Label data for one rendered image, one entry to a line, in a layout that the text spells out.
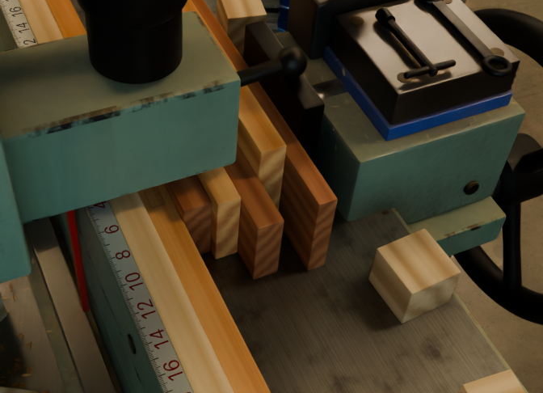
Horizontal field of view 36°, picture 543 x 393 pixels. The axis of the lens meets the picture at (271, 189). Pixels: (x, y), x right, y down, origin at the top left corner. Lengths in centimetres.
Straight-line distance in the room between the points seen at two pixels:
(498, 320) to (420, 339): 117
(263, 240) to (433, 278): 11
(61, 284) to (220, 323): 20
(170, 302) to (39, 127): 12
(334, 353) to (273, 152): 13
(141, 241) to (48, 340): 17
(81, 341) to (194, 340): 18
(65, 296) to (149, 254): 16
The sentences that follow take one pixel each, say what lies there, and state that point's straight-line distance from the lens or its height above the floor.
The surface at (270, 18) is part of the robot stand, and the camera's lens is 124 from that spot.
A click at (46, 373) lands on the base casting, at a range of 63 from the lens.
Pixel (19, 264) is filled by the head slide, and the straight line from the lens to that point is 46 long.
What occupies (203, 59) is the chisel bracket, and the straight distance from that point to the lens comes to 48.
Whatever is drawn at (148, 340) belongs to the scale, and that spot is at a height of 96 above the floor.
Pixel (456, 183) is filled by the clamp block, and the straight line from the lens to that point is 62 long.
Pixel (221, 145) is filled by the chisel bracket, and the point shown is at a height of 99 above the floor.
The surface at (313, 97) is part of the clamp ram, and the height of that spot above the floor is 99.
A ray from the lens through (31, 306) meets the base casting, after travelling 66.
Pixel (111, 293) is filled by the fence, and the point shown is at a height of 93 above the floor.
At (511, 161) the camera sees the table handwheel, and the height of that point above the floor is 84.
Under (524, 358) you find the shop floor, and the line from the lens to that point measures 167.
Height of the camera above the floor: 134
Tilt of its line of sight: 48 degrees down
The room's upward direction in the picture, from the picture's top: 7 degrees clockwise
